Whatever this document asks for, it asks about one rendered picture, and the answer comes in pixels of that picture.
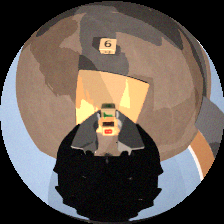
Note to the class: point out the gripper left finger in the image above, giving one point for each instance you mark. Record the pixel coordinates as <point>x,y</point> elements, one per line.
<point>81,138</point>

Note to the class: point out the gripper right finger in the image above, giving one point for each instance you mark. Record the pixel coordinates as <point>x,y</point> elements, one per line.
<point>134,139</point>

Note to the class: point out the orange square mat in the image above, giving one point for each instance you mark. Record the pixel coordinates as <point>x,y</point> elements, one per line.
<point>95,88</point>

